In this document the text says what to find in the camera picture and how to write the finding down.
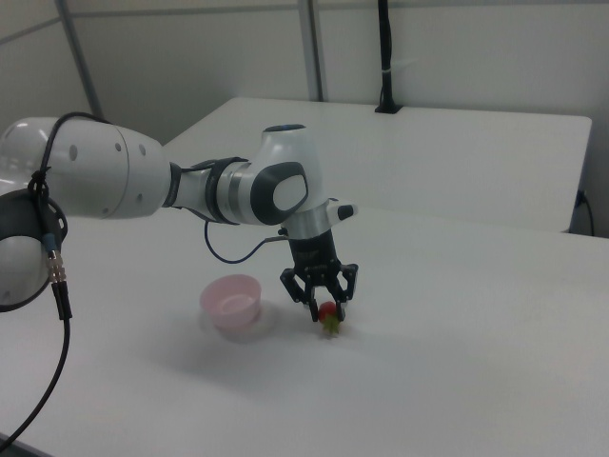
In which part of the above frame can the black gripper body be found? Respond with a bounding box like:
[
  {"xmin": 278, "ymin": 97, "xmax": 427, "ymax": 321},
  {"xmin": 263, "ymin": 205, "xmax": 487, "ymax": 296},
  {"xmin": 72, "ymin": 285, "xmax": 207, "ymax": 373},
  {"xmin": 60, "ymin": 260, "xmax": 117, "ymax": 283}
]
[{"xmin": 284, "ymin": 227, "xmax": 351, "ymax": 289}]

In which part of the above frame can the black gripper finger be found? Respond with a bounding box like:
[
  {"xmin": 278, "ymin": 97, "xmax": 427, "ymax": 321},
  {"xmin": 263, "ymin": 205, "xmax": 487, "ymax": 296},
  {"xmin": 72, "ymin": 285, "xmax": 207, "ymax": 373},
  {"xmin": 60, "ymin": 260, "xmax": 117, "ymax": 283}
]
[
  {"xmin": 279, "ymin": 267, "xmax": 322, "ymax": 324},
  {"xmin": 333, "ymin": 263, "xmax": 360, "ymax": 322}
]

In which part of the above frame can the red toy strawberry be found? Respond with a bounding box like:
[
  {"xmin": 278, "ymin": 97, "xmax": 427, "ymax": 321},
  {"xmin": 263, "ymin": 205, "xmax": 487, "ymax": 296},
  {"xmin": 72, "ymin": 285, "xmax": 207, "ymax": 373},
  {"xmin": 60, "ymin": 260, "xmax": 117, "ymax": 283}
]
[{"xmin": 317, "ymin": 302, "xmax": 344, "ymax": 339}]

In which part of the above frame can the pink plastic bowl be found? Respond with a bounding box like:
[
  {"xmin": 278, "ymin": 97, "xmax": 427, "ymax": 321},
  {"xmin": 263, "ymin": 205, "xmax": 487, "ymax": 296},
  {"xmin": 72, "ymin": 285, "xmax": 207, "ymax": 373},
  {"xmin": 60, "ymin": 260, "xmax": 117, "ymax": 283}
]
[{"xmin": 199, "ymin": 274, "xmax": 264, "ymax": 341}]

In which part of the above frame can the white table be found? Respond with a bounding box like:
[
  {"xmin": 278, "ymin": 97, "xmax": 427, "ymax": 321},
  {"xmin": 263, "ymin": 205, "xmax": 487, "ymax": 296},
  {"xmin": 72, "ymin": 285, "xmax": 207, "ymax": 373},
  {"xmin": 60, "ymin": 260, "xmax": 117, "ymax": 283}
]
[{"xmin": 159, "ymin": 97, "xmax": 593, "ymax": 234}]

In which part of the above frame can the black pole with base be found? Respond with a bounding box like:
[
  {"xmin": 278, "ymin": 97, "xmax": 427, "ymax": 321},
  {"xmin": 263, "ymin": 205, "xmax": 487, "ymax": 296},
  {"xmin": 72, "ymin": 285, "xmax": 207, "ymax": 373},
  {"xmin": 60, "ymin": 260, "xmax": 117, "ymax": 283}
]
[{"xmin": 374, "ymin": 0, "xmax": 403, "ymax": 114}]

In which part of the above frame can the white cable tie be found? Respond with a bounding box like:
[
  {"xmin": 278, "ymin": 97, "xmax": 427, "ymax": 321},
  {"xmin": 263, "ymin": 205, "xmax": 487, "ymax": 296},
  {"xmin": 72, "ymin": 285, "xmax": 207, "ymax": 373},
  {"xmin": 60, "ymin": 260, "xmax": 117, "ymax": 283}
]
[{"xmin": 380, "ymin": 58, "xmax": 418, "ymax": 77}]

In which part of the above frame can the grey metal wall post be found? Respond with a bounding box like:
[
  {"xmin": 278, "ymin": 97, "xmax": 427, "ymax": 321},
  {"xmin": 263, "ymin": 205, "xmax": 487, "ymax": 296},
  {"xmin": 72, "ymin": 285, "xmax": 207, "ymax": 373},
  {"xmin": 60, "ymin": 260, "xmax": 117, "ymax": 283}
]
[
  {"xmin": 297, "ymin": 0, "xmax": 329, "ymax": 102},
  {"xmin": 54, "ymin": 0, "xmax": 105, "ymax": 119}
]

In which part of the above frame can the black wall cable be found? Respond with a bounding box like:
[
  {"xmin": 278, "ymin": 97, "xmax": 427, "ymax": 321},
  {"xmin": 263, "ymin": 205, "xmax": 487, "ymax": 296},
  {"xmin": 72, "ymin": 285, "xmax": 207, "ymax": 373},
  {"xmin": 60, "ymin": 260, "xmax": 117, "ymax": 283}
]
[{"xmin": 576, "ymin": 189, "xmax": 596, "ymax": 237}]

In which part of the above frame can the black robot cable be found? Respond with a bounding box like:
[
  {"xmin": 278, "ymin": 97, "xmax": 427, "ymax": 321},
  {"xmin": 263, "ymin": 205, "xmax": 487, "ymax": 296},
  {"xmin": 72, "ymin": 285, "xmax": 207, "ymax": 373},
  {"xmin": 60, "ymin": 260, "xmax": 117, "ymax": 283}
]
[{"xmin": 0, "ymin": 111, "xmax": 289, "ymax": 442}]

